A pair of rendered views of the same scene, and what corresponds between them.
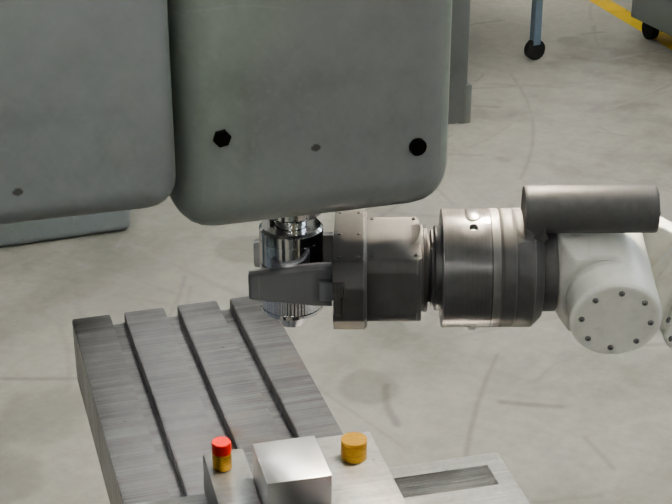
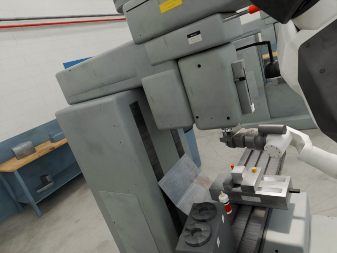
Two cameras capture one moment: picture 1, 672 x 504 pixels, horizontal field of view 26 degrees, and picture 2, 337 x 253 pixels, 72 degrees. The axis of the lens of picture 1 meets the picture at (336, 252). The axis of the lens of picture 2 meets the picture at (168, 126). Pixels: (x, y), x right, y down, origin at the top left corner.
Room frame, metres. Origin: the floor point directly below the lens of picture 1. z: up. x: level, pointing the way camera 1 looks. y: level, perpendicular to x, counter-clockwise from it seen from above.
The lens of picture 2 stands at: (0.20, -0.60, 1.65)
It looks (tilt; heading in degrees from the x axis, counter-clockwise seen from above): 16 degrees down; 54
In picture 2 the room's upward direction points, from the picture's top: 18 degrees counter-clockwise
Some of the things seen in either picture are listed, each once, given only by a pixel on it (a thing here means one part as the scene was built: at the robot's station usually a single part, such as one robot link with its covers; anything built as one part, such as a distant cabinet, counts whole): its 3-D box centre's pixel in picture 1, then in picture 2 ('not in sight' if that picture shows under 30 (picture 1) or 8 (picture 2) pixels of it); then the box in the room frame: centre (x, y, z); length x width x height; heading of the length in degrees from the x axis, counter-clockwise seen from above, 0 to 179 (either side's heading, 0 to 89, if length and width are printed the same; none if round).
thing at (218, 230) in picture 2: not in sight; (208, 244); (0.59, -0.08, 1.02); 0.22 x 0.12 x 0.20; 27
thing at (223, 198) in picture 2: not in sight; (224, 201); (0.84, 0.04, 0.97); 0.04 x 0.04 x 0.11
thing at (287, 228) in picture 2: not in sight; (249, 218); (0.97, 0.03, 0.78); 0.50 x 0.35 x 0.12; 106
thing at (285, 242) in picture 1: (291, 230); (227, 131); (0.97, 0.03, 1.26); 0.05 x 0.05 x 0.01
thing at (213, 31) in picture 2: not in sight; (193, 39); (0.96, 0.07, 1.68); 0.34 x 0.24 x 0.10; 106
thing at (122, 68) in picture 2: not in sight; (119, 70); (0.83, 0.51, 1.66); 0.80 x 0.23 x 0.20; 106
